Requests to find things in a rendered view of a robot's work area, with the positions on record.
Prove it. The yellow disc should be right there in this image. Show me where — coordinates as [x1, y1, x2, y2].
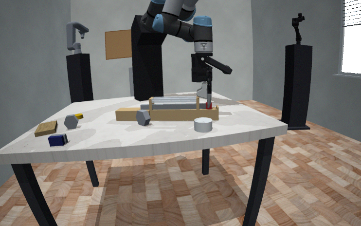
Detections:
[75, 113, 83, 119]

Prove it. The tan wooden block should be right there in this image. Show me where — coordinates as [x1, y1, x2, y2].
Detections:
[34, 120, 57, 137]

